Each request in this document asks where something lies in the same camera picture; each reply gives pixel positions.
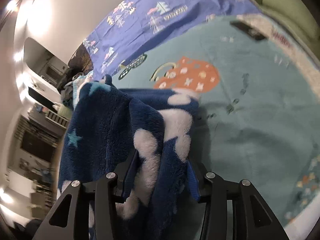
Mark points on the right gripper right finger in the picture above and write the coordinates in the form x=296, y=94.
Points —
x=252, y=217

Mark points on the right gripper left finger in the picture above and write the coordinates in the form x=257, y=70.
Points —
x=69, y=217

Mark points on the navy fleece star pajama top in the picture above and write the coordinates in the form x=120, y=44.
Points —
x=108, y=124

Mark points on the dark clothes pile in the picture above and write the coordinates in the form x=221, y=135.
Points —
x=65, y=84

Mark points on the white ladder shelf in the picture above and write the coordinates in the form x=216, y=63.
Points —
x=57, y=119

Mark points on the dark brown bed cover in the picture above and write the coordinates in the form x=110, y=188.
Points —
x=80, y=62

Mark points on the teal patterned blanket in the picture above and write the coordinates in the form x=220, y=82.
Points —
x=258, y=116

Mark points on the purple tree print sheet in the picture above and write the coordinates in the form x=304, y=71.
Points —
x=136, y=26

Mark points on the green pillow front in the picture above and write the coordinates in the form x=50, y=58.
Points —
x=297, y=12

